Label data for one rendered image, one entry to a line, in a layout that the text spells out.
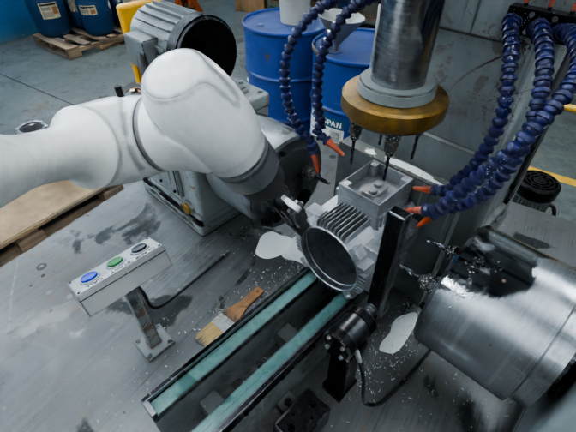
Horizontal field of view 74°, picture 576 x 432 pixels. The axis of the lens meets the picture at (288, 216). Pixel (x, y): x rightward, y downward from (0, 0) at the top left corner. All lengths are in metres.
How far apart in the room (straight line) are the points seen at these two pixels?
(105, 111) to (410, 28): 0.43
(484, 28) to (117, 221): 1.08
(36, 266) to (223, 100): 0.94
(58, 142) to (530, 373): 0.68
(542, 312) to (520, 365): 0.08
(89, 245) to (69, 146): 0.80
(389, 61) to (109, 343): 0.84
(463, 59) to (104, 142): 0.65
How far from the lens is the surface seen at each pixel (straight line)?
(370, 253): 0.76
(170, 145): 0.47
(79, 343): 1.06
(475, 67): 0.85
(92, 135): 0.50
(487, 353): 0.69
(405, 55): 0.64
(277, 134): 0.90
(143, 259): 0.78
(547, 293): 0.68
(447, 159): 0.93
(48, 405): 1.01
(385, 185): 0.83
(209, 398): 0.85
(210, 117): 0.43
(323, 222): 0.76
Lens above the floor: 1.62
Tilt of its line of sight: 42 degrees down
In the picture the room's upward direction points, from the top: straight up
